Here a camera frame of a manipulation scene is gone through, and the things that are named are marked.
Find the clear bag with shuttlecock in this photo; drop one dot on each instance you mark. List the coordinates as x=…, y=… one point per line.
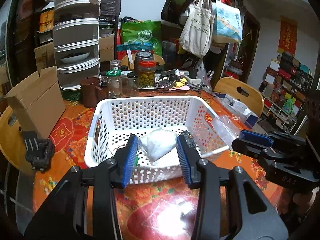
x=225, y=129

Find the beige canvas tote bag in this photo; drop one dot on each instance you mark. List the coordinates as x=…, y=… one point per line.
x=197, y=34

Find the left yellow wooden chair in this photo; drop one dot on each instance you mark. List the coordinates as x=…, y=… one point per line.
x=12, y=144

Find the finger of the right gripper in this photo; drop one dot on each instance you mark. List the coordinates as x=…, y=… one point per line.
x=255, y=148
x=256, y=138

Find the white cloth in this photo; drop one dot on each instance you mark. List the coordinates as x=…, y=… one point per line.
x=157, y=148

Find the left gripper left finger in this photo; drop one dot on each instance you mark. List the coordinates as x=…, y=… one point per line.
x=82, y=205

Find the yellow wooden chair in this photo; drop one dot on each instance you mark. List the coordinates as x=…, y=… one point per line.
x=243, y=92
x=12, y=144

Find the brown plastic mug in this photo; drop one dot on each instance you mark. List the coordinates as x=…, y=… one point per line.
x=91, y=91

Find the white perforated plastic basket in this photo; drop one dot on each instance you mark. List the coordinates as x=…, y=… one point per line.
x=114, y=120

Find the green lid glass jar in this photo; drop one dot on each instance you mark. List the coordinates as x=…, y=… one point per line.
x=114, y=84

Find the green shopping bag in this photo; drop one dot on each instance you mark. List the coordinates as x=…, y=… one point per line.
x=134, y=31

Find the red lid pickle jar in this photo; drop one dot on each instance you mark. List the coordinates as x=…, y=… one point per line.
x=146, y=73

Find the right yellow wooden chair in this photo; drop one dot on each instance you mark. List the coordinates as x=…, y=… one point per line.
x=243, y=92

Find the red wall scroll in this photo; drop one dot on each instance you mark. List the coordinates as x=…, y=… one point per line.
x=288, y=35

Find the grey white tiered rack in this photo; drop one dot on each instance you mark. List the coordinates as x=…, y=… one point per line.
x=76, y=41

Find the white pink towel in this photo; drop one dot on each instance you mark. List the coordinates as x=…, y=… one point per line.
x=189, y=139

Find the tall dark lid jar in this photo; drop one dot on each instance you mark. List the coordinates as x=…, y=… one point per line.
x=142, y=56

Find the cluttered shelf unit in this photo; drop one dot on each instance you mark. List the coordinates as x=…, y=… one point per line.
x=284, y=89

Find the black phone stand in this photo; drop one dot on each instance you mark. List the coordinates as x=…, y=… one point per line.
x=39, y=152

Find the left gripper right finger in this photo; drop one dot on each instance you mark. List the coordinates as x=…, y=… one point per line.
x=250, y=214

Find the brown cardboard box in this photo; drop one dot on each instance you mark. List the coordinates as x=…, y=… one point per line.
x=37, y=102

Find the red floral tablecloth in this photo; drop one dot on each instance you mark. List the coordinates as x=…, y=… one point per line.
x=162, y=210

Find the black lid glass jar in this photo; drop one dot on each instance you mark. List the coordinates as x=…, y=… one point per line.
x=132, y=84

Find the green foil pouch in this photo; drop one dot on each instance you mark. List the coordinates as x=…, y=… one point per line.
x=136, y=160

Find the blue printed tote bag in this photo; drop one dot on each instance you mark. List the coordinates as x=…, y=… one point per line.
x=227, y=23

